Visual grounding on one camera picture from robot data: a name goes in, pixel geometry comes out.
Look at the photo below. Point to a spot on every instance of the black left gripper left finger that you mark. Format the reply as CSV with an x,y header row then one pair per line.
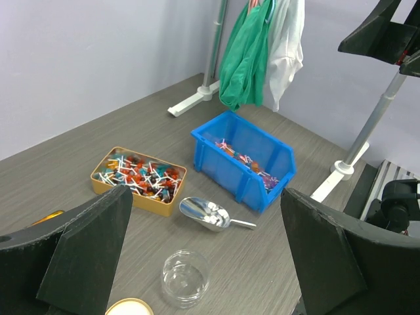
x,y
67,264

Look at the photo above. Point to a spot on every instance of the beige jar lid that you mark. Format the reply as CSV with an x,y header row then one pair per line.
x,y
130,306

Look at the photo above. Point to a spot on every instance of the silver metal scoop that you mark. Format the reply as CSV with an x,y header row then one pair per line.
x,y
210,215

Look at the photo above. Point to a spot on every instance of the blue plastic bin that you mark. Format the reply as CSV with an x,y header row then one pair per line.
x,y
245,160

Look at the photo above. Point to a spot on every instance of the green garment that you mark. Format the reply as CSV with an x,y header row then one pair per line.
x,y
243,68

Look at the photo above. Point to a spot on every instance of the clear plastic jar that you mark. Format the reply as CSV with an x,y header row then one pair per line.
x,y
185,278

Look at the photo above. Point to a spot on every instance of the gold tin of star candies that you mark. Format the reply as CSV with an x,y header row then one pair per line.
x,y
48,217

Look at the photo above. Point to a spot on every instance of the gold tin of lollipops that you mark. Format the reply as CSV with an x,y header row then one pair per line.
x,y
154,183

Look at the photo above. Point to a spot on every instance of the white garment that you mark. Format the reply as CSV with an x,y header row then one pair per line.
x,y
285,53

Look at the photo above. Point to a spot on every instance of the white clothes rack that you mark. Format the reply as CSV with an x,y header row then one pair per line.
x,y
377,37

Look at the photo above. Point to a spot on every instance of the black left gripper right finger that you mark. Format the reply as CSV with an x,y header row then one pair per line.
x,y
347,266

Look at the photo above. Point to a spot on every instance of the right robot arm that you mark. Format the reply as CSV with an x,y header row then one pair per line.
x,y
398,206

